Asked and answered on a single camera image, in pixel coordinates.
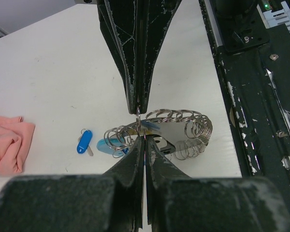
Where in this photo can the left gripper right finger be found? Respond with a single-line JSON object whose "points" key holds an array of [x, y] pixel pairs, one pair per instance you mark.
{"points": [[177, 202]]}

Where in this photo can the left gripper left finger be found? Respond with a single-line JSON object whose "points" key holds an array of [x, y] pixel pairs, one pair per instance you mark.
{"points": [[108, 202]]}

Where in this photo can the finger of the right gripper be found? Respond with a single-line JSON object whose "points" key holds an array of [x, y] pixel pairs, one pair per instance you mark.
{"points": [[154, 19], [118, 24]]}

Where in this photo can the keyring holder with blue handle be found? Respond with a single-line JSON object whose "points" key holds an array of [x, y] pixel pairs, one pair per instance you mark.
{"points": [[189, 131]]}

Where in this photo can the blue tagged key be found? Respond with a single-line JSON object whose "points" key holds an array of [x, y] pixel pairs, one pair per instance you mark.
{"points": [[84, 142]]}

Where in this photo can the black tagged key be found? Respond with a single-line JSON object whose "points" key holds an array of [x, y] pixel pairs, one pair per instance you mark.
{"points": [[163, 145]]}

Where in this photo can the pink cloth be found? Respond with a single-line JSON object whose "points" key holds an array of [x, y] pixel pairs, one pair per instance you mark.
{"points": [[15, 141]]}

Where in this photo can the white cable duct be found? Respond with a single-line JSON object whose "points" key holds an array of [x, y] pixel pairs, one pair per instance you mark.
{"points": [[275, 12]]}

